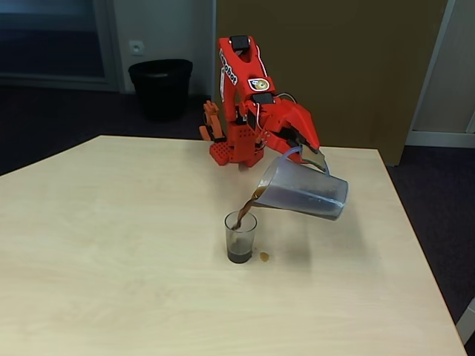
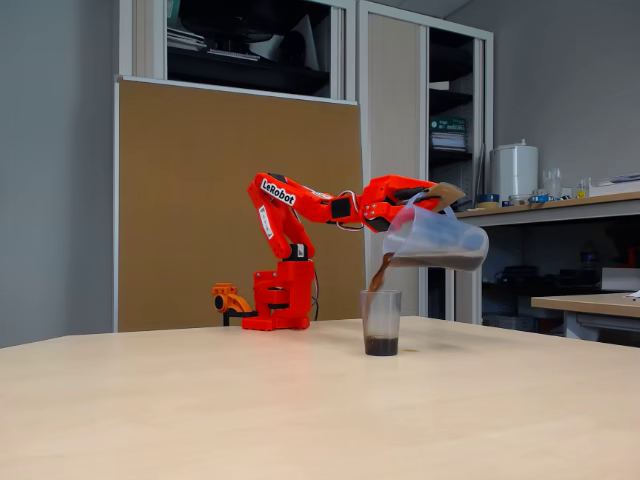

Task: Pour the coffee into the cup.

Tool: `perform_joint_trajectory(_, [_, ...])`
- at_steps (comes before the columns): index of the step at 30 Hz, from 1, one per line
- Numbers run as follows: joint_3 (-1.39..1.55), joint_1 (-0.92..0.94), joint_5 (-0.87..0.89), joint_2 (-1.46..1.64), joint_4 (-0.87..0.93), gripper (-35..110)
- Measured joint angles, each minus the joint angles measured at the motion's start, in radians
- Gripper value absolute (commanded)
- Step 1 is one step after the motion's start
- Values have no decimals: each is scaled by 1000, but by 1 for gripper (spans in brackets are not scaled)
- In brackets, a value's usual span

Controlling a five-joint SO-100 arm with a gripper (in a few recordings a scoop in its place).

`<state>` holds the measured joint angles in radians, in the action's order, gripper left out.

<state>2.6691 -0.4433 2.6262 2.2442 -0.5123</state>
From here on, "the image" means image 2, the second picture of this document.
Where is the clear plastic pitcher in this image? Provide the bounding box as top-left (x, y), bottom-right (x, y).
top-left (369, 182), bottom-right (490, 292)

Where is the translucent plastic cup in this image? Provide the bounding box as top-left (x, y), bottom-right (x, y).
top-left (359, 288), bottom-right (403, 357)

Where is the white paper stack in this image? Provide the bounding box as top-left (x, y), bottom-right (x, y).
top-left (430, 132), bottom-right (469, 152)

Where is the green book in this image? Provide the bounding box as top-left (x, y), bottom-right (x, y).
top-left (429, 117), bottom-right (469, 134)

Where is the grey cabinet with beige shutter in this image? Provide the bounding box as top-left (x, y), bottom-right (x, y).
top-left (357, 0), bottom-right (495, 324)

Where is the white cylindrical container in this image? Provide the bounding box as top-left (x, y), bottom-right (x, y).
top-left (489, 139), bottom-right (540, 204)

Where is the clear drinking glass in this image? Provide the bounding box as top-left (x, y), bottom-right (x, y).
top-left (543, 168), bottom-right (563, 199)

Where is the wood top grey workbench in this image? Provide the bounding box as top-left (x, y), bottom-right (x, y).
top-left (442, 191), bottom-right (640, 324)

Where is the black device under bench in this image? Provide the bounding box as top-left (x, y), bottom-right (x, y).
top-left (494, 264), bottom-right (541, 285)

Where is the orange table clamp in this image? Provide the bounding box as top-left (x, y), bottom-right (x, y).
top-left (211, 282), bottom-right (259, 327)

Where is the flat white box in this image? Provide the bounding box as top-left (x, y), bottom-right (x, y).
top-left (588, 173), bottom-right (640, 198)

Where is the low wood top table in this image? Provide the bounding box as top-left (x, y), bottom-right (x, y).
top-left (530, 291), bottom-right (640, 344)

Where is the brown cork pin board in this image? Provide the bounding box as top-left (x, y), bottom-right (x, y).
top-left (113, 75), bottom-right (366, 333)

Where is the white storage box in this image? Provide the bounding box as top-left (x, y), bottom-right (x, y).
top-left (601, 267), bottom-right (640, 293)

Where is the black bag on shelf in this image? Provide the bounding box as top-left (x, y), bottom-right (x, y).
top-left (178, 0), bottom-right (301, 44)

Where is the stack of papers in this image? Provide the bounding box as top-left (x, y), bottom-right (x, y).
top-left (167, 27), bottom-right (207, 52)

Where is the grey cabinet with open shelf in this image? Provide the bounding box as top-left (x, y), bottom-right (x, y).
top-left (118, 0), bottom-right (359, 106)

